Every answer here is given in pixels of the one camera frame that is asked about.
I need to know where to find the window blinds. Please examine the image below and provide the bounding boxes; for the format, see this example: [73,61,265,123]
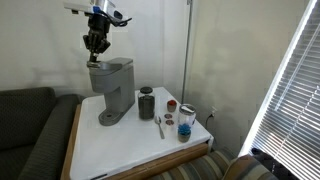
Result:
[239,0,320,180]

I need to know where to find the coffee pod near spoon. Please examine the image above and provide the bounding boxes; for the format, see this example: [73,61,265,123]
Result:
[166,120,174,126]

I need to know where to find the blue succulent in pot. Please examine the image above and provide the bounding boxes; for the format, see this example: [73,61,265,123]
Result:
[178,124,191,142]

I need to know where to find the dark grey sofa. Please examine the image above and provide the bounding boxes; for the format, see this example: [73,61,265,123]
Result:
[0,87,79,180]

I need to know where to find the grey coffee maker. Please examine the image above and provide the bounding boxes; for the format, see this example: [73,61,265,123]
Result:
[87,57,135,126]

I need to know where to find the wooden table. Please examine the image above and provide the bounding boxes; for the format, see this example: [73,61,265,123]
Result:
[60,103,214,180]

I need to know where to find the wall outlet with plug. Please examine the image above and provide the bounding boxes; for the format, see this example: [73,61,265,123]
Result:
[205,107,217,129]

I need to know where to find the striped sofa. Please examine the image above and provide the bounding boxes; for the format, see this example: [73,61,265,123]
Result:
[146,149,279,180]

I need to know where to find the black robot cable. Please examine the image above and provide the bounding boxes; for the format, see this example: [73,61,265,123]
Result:
[105,13,133,28]

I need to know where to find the striped sofa cushion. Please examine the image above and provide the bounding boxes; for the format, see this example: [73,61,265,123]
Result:
[222,155,278,180]

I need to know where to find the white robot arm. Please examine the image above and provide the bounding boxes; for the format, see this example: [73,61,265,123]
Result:
[63,0,127,62]

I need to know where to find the coffee pod far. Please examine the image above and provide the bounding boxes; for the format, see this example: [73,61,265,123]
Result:
[164,114,173,119]

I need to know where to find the clear glass jar silver lid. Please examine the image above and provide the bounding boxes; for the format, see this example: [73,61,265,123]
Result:
[178,104,196,127]

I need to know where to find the metal floor lamp pole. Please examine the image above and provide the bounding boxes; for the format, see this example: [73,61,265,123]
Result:
[181,0,193,103]

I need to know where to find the red coffee pod cup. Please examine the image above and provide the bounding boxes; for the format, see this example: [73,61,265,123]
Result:
[167,100,177,112]

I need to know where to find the dark coffee glass jar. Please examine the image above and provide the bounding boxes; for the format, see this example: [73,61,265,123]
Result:
[138,87,155,120]

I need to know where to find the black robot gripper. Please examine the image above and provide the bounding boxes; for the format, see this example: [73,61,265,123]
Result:
[83,14,111,62]

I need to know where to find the metal spoon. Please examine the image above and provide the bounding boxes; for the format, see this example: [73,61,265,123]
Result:
[155,116,165,139]

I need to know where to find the white table top board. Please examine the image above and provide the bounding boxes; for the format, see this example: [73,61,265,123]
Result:
[69,96,212,180]

